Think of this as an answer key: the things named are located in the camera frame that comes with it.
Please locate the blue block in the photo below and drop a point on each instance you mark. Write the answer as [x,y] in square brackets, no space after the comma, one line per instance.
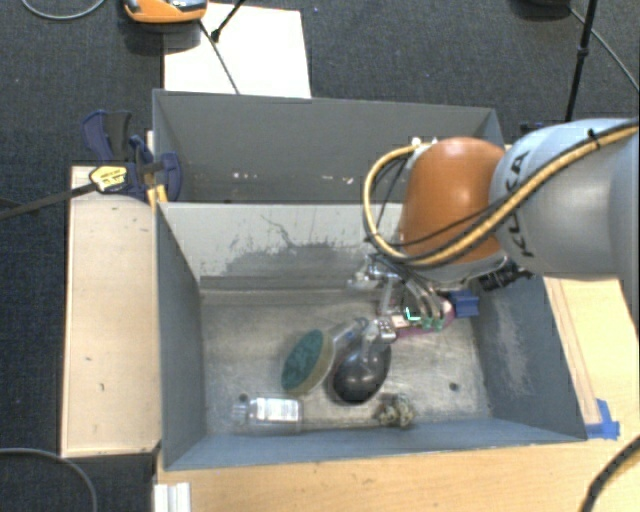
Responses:
[464,305]

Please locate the clear plastic bottle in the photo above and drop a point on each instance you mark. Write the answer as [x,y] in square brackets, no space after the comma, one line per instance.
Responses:
[270,412]

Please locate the brown lumpy toy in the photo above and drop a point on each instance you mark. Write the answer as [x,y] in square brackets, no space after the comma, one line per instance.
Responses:
[395,411]

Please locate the pale wood board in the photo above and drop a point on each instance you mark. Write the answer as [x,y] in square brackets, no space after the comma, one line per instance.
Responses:
[110,310]

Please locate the grey metal bin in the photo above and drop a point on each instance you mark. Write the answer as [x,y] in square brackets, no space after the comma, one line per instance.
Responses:
[260,320]

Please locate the black cylinder on white bracket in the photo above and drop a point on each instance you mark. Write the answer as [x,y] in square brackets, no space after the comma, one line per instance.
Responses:
[497,278]

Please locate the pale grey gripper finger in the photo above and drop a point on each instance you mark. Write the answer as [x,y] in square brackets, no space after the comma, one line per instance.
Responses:
[350,334]
[372,345]

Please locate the green and yellow round sponge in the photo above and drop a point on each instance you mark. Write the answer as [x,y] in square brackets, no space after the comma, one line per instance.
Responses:
[304,361]

